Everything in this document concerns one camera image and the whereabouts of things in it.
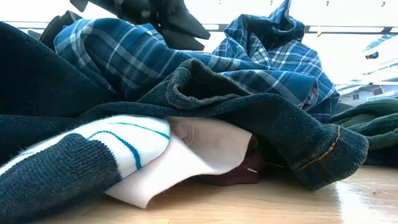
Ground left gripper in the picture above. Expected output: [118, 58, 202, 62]
[70, 0, 211, 52]

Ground blue plaid shirt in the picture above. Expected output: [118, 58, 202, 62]
[53, 0, 340, 124]

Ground pale pink sock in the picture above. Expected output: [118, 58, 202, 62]
[104, 116, 253, 209]

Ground white blue-striped sock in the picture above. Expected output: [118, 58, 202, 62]
[0, 114, 171, 224]

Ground dark denim jeans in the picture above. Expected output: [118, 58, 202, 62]
[0, 21, 370, 192]

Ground dark maroon sock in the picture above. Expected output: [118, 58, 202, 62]
[186, 135, 268, 187]

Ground dark green sweatshirt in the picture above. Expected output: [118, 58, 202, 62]
[329, 98, 398, 167]

